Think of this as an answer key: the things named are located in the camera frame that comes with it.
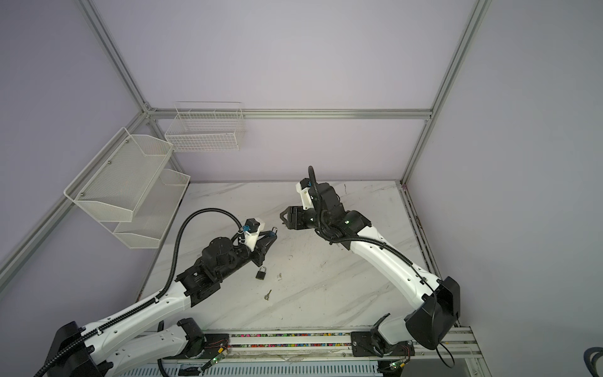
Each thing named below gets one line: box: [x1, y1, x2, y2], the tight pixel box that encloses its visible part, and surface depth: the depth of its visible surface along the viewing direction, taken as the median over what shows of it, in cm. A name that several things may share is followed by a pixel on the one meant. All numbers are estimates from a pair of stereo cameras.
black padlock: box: [255, 266, 267, 281], surface depth 90 cm
